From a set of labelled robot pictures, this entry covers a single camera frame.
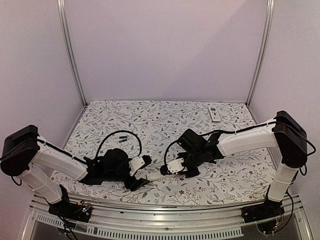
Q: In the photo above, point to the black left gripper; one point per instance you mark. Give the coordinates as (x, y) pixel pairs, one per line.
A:
(134, 184)

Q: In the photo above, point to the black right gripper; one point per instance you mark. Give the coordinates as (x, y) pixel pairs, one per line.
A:
(193, 173)

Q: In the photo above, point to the long white remote control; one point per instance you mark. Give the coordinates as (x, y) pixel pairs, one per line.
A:
(156, 176)

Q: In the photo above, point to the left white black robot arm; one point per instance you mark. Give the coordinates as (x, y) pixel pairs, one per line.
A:
(24, 150)

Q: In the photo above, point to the white air conditioner remote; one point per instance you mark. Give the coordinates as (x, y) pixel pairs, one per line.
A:
(214, 114)

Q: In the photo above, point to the floral patterned table mat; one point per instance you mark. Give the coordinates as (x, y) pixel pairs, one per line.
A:
(152, 127)

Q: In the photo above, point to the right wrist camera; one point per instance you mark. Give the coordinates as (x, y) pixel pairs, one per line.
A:
(173, 167)

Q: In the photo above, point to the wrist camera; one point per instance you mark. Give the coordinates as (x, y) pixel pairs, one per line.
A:
(138, 163)
(173, 167)

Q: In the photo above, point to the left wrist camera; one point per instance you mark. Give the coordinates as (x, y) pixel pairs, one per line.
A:
(138, 163)

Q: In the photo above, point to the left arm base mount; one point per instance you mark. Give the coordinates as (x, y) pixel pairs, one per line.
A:
(65, 209)

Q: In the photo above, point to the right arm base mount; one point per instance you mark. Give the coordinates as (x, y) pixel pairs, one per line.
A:
(267, 209)

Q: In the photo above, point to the right aluminium frame post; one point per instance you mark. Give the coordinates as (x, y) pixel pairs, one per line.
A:
(270, 4)

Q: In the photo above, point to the aluminium frame post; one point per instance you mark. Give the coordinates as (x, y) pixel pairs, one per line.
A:
(61, 6)
(270, 4)

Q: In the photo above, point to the left aluminium frame post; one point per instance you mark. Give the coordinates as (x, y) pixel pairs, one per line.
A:
(61, 6)

